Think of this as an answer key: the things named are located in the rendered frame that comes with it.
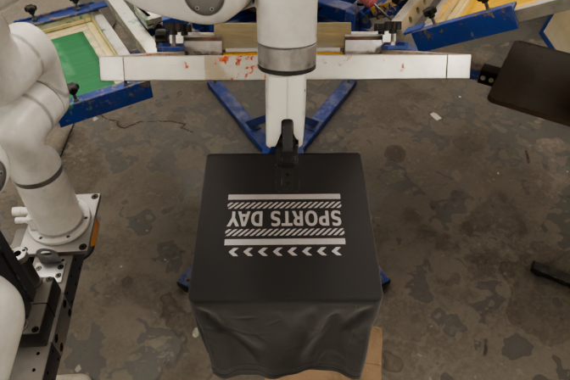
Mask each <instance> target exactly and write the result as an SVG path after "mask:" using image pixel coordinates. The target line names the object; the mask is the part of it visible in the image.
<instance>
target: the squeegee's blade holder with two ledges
mask: <svg viewBox="0 0 570 380"><path fill-rule="evenodd" d="M316 51H317V52H340V47H317V48H316ZM226 53H258V48H226Z"/></svg>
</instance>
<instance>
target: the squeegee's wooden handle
mask: <svg viewBox="0 0 570 380"><path fill-rule="evenodd" d="M345 34H351V23H350V22H317V34H316V47H317V48H340V52H344V37H345ZM214 35H221V37H222V52H223V53H225V52H226V48H258V45H257V23H220V24H216V25H214Z"/></svg>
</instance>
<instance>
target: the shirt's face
mask: <svg viewBox="0 0 570 380"><path fill-rule="evenodd" d="M275 165H277V160H276V154H209V157H208V164H207V170H206V177H205V184H204V196H203V203H202V209H201V216H200V222H199V229H198V241H197V248H196V254H195V261H194V268H193V280H192V287H191V297H192V298H193V299H293V298H376V297H378V296H379V295H380V293H381V292H380V286H379V281H378V275H377V265H376V259H375V254H374V248H373V242H372V232H371V227H370V221H369V215H368V209H367V204H366V194H365V188H364V182H363V177H362V171H361V166H360V156H359V153H333V154H298V165H299V190H298V192H277V191H276V175H275ZM229 193H340V199H341V207H342V215H343V223H344V237H345V245H346V253H347V256H290V257H223V254H224V244H225V234H226V215H227V205H228V194H229Z"/></svg>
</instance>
